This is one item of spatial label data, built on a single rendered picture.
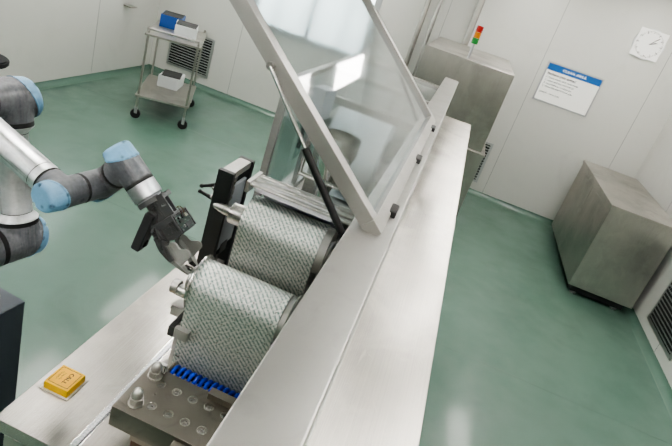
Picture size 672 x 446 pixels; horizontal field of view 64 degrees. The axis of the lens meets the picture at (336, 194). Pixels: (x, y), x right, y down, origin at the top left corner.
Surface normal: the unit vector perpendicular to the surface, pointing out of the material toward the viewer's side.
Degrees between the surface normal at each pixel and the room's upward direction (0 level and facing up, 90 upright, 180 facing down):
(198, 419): 0
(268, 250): 92
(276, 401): 0
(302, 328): 0
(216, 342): 90
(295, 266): 92
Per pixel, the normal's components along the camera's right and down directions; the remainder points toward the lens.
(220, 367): -0.26, 0.31
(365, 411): 0.29, -0.88
